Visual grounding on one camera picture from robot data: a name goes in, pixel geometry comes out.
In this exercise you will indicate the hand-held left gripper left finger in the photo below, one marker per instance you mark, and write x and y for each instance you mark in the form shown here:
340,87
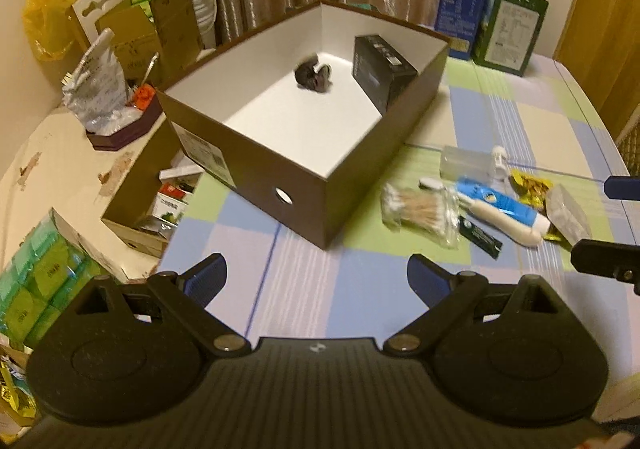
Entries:
204,275

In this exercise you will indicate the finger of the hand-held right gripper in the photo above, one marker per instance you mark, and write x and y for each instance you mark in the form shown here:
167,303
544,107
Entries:
622,186
600,259

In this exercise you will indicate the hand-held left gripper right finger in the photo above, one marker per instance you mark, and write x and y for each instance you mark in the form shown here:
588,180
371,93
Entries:
426,279

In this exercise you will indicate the clear plastic packet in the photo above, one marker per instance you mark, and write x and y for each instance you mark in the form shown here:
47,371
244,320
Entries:
567,216

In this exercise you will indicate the bag of cotton swabs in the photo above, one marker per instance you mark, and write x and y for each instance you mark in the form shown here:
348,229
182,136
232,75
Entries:
420,211

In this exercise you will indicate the black sachet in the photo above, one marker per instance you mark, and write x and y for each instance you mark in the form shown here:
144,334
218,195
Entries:
480,236

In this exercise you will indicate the yellow snack packet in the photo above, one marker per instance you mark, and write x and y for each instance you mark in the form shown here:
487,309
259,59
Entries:
532,186

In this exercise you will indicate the white toothbrush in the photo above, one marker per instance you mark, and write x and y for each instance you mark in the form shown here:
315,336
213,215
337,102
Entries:
505,226

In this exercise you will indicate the blue toothpaste tube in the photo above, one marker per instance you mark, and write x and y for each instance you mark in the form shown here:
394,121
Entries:
492,201

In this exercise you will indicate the clear plastic case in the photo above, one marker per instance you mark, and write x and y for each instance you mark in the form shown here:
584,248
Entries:
465,160

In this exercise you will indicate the brown cardboard box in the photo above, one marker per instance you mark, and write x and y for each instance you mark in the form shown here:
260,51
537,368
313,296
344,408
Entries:
270,169

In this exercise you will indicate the small white bottle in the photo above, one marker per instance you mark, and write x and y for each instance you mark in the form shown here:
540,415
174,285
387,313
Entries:
499,161

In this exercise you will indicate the green and white medicine box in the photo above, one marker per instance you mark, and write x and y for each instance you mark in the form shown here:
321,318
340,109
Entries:
167,211

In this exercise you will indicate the red and white medicine box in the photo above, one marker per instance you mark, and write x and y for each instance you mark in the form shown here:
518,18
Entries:
175,190

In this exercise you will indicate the checked tablecloth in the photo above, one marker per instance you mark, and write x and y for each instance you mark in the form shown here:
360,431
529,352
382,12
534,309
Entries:
310,279

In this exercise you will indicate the low brown cardboard tray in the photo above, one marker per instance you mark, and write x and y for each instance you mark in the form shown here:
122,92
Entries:
135,189

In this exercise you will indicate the bundle of green tissue packs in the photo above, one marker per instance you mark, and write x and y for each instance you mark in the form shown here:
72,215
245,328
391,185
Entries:
45,274

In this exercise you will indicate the dark red box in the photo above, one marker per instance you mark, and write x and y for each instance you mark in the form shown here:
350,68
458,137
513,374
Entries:
130,129

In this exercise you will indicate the orange small item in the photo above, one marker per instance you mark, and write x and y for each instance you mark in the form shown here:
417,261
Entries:
143,96

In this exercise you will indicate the cream printed cloth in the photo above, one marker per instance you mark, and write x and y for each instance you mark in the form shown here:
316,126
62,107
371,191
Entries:
45,169

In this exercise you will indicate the green printed carton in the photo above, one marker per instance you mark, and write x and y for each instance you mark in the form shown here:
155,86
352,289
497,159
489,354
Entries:
510,29

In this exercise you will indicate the black carton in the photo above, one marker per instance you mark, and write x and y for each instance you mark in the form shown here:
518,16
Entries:
382,71

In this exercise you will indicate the silver foil bag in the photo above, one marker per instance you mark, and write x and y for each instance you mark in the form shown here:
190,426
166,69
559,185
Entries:
97,84

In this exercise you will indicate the gold foil packets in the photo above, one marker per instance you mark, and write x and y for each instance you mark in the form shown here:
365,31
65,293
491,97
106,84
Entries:
15,394

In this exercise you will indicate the dark crumpled cloth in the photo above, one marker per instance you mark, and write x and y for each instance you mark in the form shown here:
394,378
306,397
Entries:
314,75

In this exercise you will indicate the open brown storage carton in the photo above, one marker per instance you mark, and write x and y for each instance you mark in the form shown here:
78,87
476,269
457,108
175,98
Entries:
170,24

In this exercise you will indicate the white striped bag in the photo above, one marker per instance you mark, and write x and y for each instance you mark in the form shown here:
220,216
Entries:
205,9

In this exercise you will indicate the teal cloth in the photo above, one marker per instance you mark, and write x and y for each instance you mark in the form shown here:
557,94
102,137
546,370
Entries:
365,7

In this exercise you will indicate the yellow plastic bag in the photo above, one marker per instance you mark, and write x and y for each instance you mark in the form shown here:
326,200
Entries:
47,9

